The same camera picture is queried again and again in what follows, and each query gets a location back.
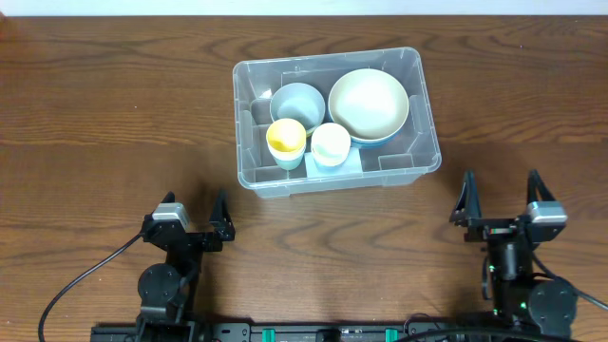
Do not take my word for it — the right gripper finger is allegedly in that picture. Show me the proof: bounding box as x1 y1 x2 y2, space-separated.
449 170 482 226
526 169 556 204

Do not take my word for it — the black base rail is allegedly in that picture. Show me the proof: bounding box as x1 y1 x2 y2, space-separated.
89 321 564 342

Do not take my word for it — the green cup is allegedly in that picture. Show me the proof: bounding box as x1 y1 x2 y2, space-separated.
275 154 304 171

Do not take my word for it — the light blue small bowl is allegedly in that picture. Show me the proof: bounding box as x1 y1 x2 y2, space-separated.
270 83 326 137

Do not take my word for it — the dark blue bowl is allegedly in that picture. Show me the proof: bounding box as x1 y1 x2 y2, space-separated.
351 139 390 149
328 112 408 142

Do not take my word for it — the clear plastic storage container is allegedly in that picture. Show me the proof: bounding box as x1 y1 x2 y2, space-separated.
233 47 442 199

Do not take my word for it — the black cable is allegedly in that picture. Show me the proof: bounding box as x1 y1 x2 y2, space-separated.
37 231 146 342
482 251 608 314

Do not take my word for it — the beige large bowl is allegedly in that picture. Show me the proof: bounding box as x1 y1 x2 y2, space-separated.
328 68 409 117

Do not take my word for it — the blue cup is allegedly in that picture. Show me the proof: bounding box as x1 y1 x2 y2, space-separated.
305 147 363 178

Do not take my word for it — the left black cable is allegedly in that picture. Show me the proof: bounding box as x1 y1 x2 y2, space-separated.
37 231 146 342

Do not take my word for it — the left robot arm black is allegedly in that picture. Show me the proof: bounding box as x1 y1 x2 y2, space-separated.
137 191 236 339

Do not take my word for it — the right black cable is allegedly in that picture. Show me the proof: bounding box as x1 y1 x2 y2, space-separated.
482 251 608 314

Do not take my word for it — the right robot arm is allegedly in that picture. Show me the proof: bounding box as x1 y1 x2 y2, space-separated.
449 170 578 338

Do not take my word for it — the pink cup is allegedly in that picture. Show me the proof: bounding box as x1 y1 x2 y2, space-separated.
268 145 306 162

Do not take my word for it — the cream white cup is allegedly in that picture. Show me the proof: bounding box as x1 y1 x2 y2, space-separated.
311 123 351 157

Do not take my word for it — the yellow cup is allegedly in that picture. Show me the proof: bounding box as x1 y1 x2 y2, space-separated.
312 150 349 168
266 119 307 153

